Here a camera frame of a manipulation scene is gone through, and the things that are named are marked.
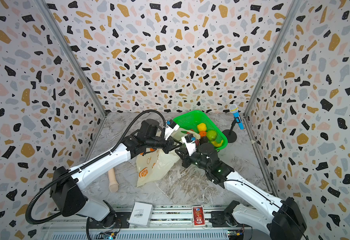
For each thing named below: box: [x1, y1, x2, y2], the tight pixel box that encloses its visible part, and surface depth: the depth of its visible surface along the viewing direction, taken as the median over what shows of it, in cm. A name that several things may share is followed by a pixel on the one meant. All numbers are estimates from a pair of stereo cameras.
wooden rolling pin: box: [108, 168, 119, 193], surface depth 83 cm
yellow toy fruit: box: [197, 122, 207, 132], surface depth 108 cm
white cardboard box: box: [128, 202, 154, 228], surface depth 73 cm
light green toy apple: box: [206, 130, 217, 142], surface depth 99 cm
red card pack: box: [191, 205, 206, 227], surface depth 76 cm
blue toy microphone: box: [229, 104, 245, 130], surface depth 92 cm
